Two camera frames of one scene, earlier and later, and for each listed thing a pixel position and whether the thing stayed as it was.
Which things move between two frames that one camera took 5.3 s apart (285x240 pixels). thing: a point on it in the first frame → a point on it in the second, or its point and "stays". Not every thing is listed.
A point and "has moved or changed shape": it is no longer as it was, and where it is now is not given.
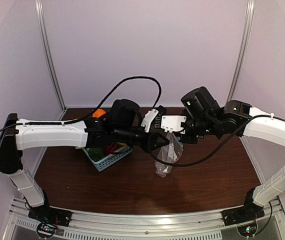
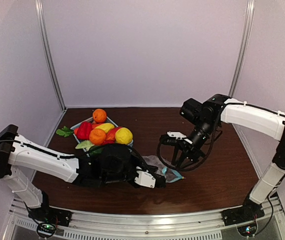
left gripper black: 154,135 → 150,169
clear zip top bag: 170,152 has moved or changed shape
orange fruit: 98,113 stays
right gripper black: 190,140 → 189,150
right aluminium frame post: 248,27 stays
